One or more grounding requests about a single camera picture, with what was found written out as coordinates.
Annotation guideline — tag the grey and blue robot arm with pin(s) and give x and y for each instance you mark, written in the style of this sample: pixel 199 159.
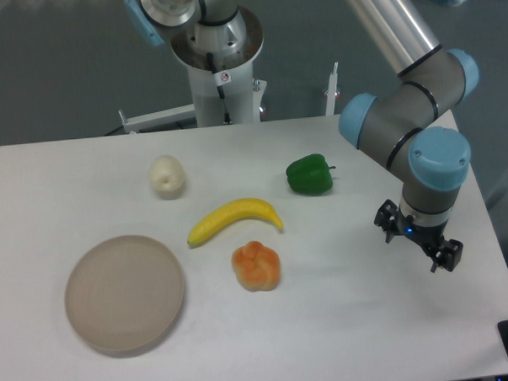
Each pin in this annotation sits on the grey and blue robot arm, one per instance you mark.
pixel 399 131

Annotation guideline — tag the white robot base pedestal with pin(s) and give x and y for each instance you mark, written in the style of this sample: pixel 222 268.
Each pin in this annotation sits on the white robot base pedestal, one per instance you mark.
pixel 219 63

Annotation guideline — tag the white metal post right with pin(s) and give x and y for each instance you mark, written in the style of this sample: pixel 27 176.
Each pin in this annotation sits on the white metal post right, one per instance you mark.
pixel 332 90

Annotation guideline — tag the green bell pepper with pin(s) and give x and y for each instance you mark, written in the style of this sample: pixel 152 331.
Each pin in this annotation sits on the green bell pepper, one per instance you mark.
pixel 310 175

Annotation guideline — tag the orange bread roll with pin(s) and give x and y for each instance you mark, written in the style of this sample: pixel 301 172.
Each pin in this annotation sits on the orange bread roll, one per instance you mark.
pixel 257 267

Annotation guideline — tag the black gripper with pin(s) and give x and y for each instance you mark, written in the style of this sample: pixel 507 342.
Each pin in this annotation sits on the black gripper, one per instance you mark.
pixel 424 229

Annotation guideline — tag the white garlic bulb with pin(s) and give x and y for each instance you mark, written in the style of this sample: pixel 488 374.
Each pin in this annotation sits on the white garlic bulb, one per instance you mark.
pixel 167 177

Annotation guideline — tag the yellow banana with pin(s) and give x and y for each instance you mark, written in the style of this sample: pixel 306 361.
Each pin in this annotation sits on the yellow banana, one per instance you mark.
pixel 232 212

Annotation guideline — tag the white metal bracket left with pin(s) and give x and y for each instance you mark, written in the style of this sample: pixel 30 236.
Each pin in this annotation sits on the white metal bracket left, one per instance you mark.
pixel 156 120

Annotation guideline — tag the beige round plate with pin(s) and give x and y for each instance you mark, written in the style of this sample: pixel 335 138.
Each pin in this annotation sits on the beige round plate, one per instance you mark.
pixel 124 295

